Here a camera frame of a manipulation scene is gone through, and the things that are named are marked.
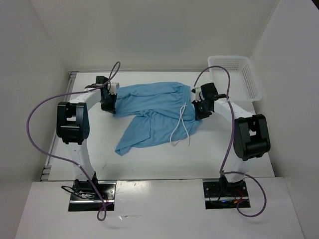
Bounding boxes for light blue shorts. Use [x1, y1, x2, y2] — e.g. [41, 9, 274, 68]
[115, 82, 202, 156]

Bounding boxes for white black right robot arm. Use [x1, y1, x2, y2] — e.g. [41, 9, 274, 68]
[191, 83, 271, 196]

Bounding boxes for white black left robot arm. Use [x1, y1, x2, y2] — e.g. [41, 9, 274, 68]
[56, 76, 119, 199]

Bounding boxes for white perforated plastic basket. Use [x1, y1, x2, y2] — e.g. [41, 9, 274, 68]
[207, 55, 262, 102]

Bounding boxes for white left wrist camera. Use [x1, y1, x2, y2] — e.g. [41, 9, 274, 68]
[108, 82, 120, 95]

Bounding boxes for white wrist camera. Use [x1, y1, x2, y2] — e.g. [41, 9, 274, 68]
[108, 82, 120, 95]
[191, 87, 204, 102]

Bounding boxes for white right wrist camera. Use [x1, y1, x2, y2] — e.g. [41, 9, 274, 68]
[191, 87, 204, 102]

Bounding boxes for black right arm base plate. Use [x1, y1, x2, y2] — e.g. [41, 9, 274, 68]
[203, 179, 251, 210]

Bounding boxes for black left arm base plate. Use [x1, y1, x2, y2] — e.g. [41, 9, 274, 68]
[61, 181, 116, 212]

